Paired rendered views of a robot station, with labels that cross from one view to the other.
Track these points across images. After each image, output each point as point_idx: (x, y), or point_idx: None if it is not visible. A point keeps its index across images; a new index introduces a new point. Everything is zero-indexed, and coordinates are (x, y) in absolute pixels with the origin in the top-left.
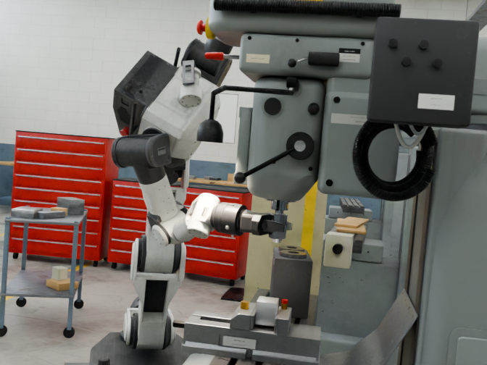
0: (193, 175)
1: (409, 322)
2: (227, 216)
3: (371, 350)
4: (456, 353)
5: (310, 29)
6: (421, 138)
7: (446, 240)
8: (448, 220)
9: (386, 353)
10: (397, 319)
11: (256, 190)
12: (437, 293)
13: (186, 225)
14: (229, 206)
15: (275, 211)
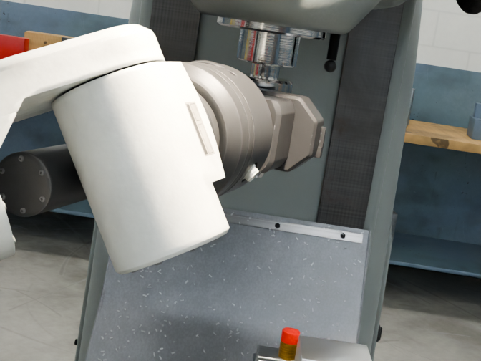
0: None
1: (345, 249)
2: (262, 124)
3: (214, 347)
4: (388, 264)
5: None
6: None
7: (411, 81)
8: (414, 44)
9: (321, 327)
10: (236, 258)
11: (361, 10)
12: (394, 179)
13: (8, 237)
14: (238, 82)
15: (267, 73)
